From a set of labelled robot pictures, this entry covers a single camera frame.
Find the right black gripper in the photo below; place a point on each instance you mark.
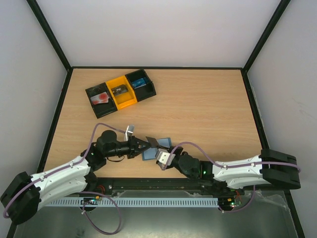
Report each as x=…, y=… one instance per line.
x=177, y=150

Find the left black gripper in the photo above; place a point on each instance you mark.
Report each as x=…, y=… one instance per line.
x=134, y=149

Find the teal leather card holder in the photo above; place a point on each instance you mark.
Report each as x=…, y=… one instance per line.
x=150, y=153

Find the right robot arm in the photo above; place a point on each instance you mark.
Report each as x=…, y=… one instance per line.
x=268, y=168

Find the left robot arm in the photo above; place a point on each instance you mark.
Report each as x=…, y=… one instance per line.
x=27, y=194

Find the brown VIP card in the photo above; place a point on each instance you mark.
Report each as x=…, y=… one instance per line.
x=118, y=90

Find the blue card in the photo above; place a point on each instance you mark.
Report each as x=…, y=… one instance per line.
x=139, y=82

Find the white red-dot card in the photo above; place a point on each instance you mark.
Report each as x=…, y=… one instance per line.
x=100, y=98

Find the yellow bin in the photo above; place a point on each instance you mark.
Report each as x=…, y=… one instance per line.
x=126, y=99

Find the right black bin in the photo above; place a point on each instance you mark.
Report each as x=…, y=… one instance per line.
x=144, y=92

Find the black bin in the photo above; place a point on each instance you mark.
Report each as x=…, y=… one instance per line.
x=144, y=92
x=101, y=110

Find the left black bin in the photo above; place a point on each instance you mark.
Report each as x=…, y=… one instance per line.
x=101, y=110

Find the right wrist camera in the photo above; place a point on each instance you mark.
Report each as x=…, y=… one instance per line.
x=163, y=158

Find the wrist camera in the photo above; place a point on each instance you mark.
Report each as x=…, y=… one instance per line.
x=163, y=158
x=129, y=132

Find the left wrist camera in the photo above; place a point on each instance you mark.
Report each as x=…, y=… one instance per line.
x=129, y=132

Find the slotted cable duct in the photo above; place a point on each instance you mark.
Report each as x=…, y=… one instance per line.
x=136, y=202

